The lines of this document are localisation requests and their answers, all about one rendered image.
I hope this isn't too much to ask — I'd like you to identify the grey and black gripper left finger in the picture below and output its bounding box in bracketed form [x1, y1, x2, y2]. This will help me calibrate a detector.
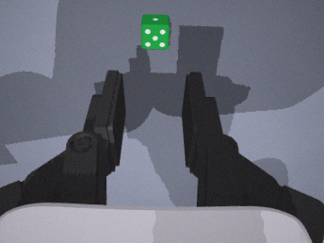
[0, 71, 126, 217]

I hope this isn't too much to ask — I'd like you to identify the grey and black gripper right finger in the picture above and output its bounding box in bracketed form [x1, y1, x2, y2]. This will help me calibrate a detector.
[182, 72, 324, 243]

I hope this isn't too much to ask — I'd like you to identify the green die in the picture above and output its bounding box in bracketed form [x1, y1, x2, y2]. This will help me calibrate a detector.
[141, 14, 170, 50]

